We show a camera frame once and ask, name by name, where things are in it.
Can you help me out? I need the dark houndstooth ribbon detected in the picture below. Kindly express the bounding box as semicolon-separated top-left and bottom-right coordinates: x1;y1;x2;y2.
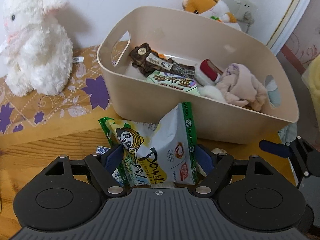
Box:
171;61;196;77

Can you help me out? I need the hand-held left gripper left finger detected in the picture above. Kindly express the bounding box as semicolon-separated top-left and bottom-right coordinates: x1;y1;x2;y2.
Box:
43;144;127;197

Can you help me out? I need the grey power plug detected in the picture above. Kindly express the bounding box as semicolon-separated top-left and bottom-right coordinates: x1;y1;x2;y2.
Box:
241;11;256;34

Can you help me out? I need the wooden desk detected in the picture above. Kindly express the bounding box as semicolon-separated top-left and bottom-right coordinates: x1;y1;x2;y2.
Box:
0;110;301;230

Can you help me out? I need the light green snack packet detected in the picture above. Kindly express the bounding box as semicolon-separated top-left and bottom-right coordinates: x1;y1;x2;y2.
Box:
145;70;201;97

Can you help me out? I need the white plush lamb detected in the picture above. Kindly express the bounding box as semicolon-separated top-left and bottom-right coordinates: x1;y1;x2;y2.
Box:
0;0;84;97

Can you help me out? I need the orange white plush hamster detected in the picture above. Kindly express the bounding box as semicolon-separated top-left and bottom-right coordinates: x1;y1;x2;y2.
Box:
182;0;242;31

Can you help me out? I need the brown chocolate wrapper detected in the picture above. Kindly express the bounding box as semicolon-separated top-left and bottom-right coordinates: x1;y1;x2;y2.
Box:
129;43;173;77

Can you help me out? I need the beige plastic storage basket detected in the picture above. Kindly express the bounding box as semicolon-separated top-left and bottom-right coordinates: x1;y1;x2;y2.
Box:
96;6;300;145

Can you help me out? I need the brown purple flower mat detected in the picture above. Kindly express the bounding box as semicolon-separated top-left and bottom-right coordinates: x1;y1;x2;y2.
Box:
0;44;131;146

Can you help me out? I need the bag of cream coils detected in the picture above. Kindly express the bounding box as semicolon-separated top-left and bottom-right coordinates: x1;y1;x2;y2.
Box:
302;54;320;101

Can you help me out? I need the white wall socket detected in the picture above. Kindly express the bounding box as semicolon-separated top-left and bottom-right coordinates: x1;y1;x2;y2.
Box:
218;0;258;24

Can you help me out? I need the white orange fluffy sock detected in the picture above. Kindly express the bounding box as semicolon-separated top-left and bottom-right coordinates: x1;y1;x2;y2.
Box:
198;85;229;103

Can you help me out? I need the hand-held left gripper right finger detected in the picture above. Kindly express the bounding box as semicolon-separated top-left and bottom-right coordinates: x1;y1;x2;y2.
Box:
195;145;278;196

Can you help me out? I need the beige grey plush toy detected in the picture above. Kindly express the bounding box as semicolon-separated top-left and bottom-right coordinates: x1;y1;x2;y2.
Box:
216;63;268;112

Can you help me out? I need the white green panda snack packet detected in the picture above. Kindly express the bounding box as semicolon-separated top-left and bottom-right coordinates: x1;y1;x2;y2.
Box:
98;101;199;189

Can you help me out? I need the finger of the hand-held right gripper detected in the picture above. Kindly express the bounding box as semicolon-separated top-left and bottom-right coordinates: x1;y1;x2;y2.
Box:
259;136;313;188

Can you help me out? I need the red white plush toy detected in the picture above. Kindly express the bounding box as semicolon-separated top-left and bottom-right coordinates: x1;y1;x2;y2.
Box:
193;59;224;86

